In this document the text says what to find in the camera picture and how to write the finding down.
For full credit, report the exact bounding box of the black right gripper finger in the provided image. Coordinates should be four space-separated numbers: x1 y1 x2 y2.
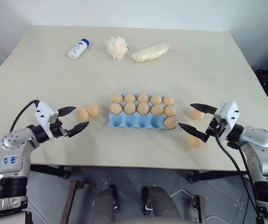
190 103 218 115
178 123 208 143

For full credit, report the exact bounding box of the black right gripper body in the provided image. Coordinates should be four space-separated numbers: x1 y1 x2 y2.
205 115 228 141

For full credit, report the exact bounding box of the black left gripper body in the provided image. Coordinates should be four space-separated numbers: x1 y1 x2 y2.
50 118 69 139

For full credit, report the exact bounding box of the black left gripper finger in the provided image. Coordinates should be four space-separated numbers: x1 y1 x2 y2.
58 106 77 117
66 121 90 138

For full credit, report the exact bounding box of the light blue egg tray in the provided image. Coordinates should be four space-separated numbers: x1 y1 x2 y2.
108 93 179 130

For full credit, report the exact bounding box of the white bottle with blue cap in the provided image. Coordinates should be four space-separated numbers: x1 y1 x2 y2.
67 38 90 59

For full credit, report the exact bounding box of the clear bag of white noodles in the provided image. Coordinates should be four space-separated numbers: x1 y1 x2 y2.
131 42 173 63

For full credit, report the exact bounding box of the dark rounded shape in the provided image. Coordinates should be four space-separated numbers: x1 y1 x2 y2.
93 185 120 224
141 185 181 224

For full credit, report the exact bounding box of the cream mesh bath sponge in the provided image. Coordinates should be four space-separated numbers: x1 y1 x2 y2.
104 36 129 60

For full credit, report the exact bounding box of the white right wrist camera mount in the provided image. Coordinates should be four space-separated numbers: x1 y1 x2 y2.
214 101 240 140

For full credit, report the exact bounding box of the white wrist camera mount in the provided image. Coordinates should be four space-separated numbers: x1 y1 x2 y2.
214 101 240 140
34 100 59 142

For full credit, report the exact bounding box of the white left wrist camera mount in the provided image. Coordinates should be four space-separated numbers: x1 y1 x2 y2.
34 100 59 142

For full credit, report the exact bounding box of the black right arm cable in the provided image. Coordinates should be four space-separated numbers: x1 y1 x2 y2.
214 134 265 224
238 147 256 187

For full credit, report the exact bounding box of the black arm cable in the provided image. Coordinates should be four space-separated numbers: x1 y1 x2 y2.
214 134 265 224
9 99 40 132
238 147 256 187

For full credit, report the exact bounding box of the black table frame bar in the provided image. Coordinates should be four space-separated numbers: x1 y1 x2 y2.
187 169 250 184
30 164 70 180

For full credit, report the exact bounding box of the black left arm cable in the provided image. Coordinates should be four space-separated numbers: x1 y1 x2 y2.
9 99 40 132

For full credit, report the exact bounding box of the white floor cable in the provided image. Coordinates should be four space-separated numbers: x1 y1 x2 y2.
170 189 193 199

